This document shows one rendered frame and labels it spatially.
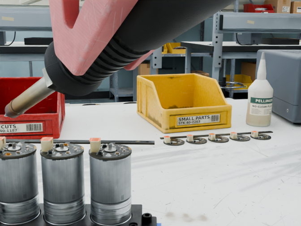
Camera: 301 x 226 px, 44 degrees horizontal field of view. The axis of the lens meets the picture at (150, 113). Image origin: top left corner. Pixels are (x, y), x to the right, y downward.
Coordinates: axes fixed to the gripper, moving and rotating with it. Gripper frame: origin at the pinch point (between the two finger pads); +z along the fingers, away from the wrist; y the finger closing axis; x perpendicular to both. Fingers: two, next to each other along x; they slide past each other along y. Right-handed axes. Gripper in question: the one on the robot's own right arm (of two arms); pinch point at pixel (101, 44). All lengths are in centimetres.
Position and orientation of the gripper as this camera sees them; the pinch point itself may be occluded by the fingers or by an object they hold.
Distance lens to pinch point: 13.7
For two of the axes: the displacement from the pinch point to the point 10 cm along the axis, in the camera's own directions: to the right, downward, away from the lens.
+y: -7.0, 1.5, -6.9
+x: 6.1, 6.2, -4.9
